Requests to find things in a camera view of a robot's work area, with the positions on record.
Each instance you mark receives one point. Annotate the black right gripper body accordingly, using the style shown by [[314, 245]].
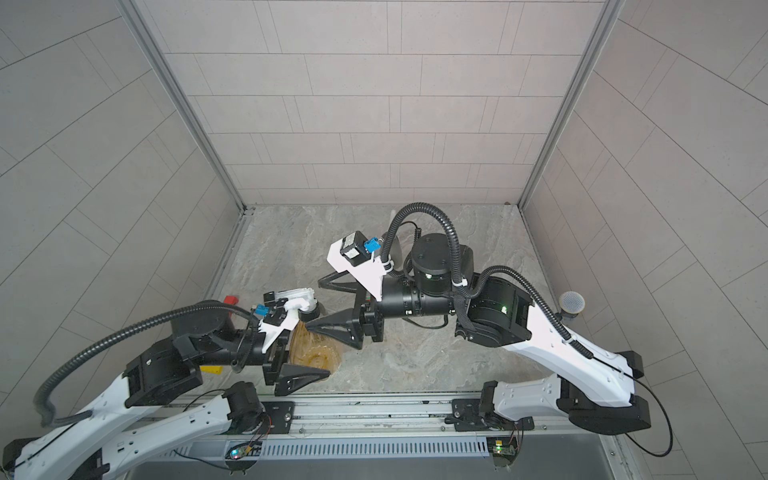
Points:
[[376, 310]]

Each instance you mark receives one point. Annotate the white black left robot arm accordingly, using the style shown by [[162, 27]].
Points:
[[102, 441]]

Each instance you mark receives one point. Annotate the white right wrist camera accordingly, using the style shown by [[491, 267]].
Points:
[[359, 256]]

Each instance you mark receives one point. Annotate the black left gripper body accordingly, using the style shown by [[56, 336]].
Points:
[[275, 355]]

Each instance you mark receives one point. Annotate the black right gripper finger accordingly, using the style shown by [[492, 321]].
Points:
[[343, 326], [341, 282]]

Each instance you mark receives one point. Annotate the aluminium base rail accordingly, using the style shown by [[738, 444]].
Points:
[[388, 426]]

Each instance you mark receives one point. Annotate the black spray nozzle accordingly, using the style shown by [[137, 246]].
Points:
[[310, 308]]

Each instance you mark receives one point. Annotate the orange translucent spray bottle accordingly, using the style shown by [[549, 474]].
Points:
[[313, 350]]

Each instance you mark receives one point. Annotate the yellow triangular spray nozzle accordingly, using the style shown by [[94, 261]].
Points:
[[216, 370]]

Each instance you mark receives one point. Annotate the aluminium corner frame post left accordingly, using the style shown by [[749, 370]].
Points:
[[149, 46]]

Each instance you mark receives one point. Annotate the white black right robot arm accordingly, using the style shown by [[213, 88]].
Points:
[[590, 386]]

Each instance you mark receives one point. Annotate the aluminium corner frame post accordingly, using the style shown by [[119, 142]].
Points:
[[149, 46], [605, 22]]

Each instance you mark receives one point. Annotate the aluminium corner frame post right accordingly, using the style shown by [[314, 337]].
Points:
[[605, 22]]

